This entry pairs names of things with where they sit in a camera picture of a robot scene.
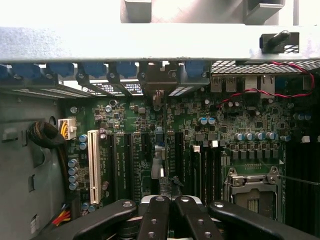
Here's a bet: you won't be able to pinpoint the black RAM slot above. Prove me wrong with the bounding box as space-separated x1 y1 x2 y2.
203 143 214 201
213 143 224 201

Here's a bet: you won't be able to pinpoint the long black expansion slot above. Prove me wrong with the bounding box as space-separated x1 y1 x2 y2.
174 132 185 191
124 133 135 198
108 134 119 201

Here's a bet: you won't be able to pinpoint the metal CPU socket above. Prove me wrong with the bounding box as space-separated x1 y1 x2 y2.
223 166 282 216

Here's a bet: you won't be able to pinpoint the short black expansion slot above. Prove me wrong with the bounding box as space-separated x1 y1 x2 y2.
143 133 153 161

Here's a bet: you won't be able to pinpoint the white PCI expansion slot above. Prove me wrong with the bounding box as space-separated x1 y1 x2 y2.
87 129 104 205

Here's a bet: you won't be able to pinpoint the green motherboard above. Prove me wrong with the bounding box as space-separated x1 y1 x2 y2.
57 96 320 226

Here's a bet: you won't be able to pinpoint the thin metal locking lever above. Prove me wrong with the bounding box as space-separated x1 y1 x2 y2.
277 174 320 186

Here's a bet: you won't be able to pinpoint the white power connector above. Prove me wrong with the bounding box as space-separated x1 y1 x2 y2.
57 118 77 141

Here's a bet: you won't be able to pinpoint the perforated metal slot cover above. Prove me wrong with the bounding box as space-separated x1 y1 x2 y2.
0 86 61 100
29 84 97 99
167 85 195 98

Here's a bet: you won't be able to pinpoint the silver USB port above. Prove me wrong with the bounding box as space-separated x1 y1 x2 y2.
210 76 225 93
224 76 238 93

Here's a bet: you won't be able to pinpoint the silver rear port block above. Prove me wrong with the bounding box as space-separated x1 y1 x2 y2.
244 75 260 91

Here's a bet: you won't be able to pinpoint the silver ethernet port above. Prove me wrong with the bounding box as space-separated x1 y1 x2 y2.
259 74 276 100

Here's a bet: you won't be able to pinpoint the black open PC case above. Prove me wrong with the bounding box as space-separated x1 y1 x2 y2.
0 24 320 240

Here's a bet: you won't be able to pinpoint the grey parts rack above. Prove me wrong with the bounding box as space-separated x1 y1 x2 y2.
119 0 300 26

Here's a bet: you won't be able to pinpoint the red yellow power wires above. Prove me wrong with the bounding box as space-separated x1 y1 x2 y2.
51 203 72 226

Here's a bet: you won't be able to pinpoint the black sleeved cable bundle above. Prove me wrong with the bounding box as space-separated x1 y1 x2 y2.
26 121 70 208

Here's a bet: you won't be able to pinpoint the red black twisted wire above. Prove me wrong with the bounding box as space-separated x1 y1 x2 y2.
219 61 316 110

